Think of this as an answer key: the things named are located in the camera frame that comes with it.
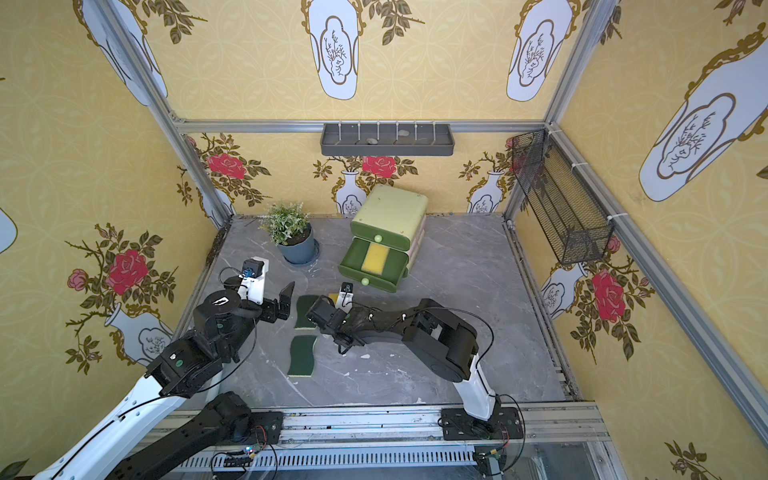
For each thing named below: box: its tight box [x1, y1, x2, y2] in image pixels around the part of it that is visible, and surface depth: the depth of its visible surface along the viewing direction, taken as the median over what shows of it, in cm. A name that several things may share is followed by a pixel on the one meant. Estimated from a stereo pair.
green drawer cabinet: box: [338, 184, 428, 293], surface depth 94 cm
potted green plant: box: [258, 202, 321, 266], surface depth 98 cm
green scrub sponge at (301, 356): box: [287, 335, 317, 377], surface depth 86 cm
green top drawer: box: [350, 220, 411, 251], surface depth 91 cm
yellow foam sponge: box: [361, 242, 390, 275], surface depth 99 cm
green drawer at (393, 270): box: [338, 237, 409, 293], surface depth 96 cm
